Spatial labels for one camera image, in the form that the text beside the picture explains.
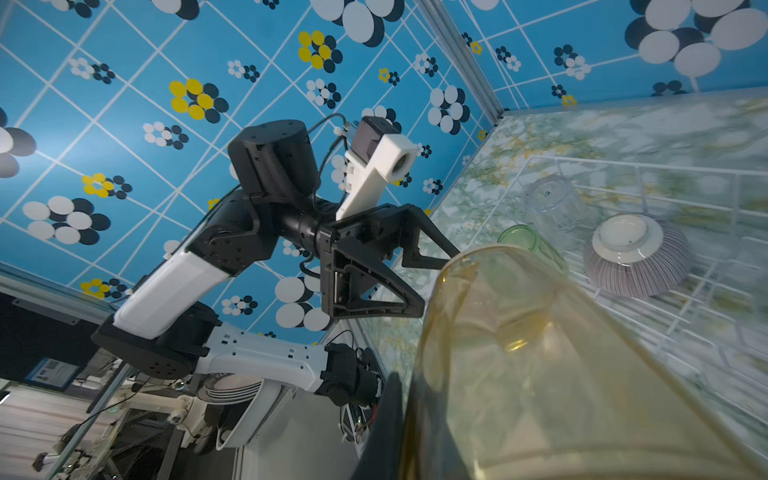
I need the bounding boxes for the clear glass tumbler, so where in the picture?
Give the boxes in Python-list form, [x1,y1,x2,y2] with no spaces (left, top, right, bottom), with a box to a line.
[523,174,597,251]

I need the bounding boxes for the white wire dish rack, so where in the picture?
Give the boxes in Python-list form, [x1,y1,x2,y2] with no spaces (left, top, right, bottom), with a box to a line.
[419,154,768,463]

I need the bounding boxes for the green glass tumbler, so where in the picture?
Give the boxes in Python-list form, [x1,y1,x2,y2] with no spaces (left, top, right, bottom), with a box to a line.
[497,224,569,278]

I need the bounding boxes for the striped ceramic bowl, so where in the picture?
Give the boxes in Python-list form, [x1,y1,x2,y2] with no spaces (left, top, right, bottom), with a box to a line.
[583,213,693,298]

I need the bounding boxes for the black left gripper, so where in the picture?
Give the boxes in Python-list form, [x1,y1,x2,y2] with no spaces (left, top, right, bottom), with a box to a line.
[203,118,462,319]

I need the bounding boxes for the yellow glass tumbler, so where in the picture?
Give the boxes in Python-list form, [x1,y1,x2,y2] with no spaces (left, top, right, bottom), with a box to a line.
[399,245,766,479]

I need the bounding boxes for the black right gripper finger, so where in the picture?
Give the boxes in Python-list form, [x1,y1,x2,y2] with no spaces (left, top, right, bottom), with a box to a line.
[350,372,404,480]

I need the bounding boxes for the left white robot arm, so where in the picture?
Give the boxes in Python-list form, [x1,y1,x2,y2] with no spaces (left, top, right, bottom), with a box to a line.
[93,116,457,406]

